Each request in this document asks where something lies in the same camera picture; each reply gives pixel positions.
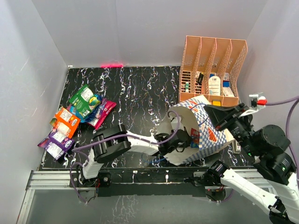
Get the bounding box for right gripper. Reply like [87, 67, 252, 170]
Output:
[203, 102, 258, 156]

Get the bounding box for blue checkered paper bag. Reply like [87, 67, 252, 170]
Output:
[141, 94, 235, 167]

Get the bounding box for pink snack bag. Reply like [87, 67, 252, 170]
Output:
[88, 100, 116, 130]

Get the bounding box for magenta purple candy pack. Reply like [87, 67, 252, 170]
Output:
[95, 98, 107, 119]

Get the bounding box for green candy pack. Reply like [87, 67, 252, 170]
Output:
[69, 84, 101, 118]

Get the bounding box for blue snack bag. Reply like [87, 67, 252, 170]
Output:
[67, 94, 102, 123]

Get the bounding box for orange candy pack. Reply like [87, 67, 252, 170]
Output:
[50, 107, 80, 138]

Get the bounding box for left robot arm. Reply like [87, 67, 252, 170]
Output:
[78, 125, 191, 186]

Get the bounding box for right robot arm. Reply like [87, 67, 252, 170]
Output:
[204, 103, 299, 224]

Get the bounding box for red snack packet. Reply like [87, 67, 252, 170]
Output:
[190, 128, 200, 148]

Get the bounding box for white red paper box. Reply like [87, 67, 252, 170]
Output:
[222, 87, 234, 97]

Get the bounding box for blue stamp pad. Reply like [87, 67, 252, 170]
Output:
[222, 81, 230, 87]

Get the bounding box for white tube with label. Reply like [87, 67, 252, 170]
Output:
[208, 76, 221, 96]

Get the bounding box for red white staples box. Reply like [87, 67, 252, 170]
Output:
[223, 72, 230, 81]

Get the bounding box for black yellow highlighter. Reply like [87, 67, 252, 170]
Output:
[197, 72, 204, 85]

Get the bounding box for glue stick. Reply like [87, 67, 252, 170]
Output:
[185, 82, 189, 92]

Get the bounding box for orange desk organizer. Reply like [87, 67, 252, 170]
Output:
[178, 35, 248, 106]

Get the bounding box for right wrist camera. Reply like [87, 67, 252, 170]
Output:
[240, 92, 267, 117]

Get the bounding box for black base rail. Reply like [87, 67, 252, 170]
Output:
[70, 166, 257, 198]

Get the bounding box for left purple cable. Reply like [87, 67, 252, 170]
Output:
[69, 111, 180, 203]

